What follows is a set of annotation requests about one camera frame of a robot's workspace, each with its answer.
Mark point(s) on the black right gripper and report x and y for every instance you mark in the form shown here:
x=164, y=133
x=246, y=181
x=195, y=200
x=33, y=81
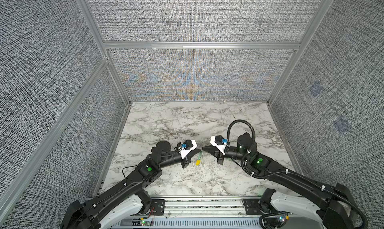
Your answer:
x=214, y=151

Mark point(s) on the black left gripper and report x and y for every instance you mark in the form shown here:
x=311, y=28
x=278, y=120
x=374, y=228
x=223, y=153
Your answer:
x=186, y=160

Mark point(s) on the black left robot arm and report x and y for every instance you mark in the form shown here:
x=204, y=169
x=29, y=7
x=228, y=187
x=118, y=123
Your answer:
x=128, y=197

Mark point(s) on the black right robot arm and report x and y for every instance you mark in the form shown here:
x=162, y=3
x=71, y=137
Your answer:
x=333, y=206

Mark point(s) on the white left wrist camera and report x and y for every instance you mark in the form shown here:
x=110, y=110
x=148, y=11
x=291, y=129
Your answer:
x=187, y=147

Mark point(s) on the aluminium front rail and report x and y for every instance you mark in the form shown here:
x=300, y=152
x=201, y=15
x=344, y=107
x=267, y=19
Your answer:
x=180, y=207

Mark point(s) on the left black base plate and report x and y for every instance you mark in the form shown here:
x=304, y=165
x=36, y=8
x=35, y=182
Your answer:
x=158, y=207

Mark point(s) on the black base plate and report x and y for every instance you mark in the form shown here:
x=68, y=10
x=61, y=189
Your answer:
x=252, y=206
x=158, y=207

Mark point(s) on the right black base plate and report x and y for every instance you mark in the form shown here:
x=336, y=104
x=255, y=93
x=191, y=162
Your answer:
x=252, y=206

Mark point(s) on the slotted grey cable duct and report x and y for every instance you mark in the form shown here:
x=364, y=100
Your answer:
x=189, y=223

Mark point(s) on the aluminium enclosure frame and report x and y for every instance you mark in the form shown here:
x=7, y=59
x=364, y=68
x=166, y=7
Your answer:
x=24, y=176

